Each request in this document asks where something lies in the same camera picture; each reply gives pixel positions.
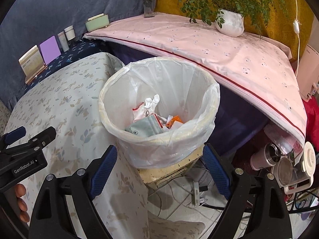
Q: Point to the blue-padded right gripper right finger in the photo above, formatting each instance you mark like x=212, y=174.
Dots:
x=269, y=217

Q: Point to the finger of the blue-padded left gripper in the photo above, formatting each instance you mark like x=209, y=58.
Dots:
x=15, y=135
x=40, y=140

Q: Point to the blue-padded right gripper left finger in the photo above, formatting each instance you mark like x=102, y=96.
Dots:
x=51, y=218

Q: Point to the grey face mask pouch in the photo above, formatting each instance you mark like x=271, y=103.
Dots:
x=145, y=127

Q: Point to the white tissue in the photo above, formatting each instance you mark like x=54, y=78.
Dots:
x=146, y=108

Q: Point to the white lined trash bin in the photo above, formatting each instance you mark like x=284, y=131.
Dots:
x=185, y=90

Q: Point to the person's left hand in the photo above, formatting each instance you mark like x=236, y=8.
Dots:
x=20, y=191

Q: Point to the white round-lid container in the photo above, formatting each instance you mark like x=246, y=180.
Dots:
x=294, y=179

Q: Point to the rabbit print light tablecloth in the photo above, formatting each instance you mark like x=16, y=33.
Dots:
x=68, y=101

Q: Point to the white power strip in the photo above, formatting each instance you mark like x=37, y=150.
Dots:
x=197, y=191

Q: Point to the purple notebook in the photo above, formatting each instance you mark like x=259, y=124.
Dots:
x=49, y=50

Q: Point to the white cosmetic tube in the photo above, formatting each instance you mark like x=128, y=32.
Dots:
x=63, y=41

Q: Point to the navy floral cloth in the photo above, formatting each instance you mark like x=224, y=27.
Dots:
x=82, y=49

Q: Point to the white cosmetic jar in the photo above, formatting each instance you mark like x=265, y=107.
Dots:
x=69, y=33

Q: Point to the blue grey backdrop cloth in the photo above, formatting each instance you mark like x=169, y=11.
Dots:
x=31, y=22

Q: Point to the green tissue box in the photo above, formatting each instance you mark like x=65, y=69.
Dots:
x=97, y=22

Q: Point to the pink dotted cloth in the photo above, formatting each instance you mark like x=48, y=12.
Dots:
x=250, y=66

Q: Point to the mustard yellow cloth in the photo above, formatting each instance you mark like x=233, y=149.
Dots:
x=286, y=21

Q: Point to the green plant in white pot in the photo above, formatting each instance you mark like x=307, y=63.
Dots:
x=212, y=11

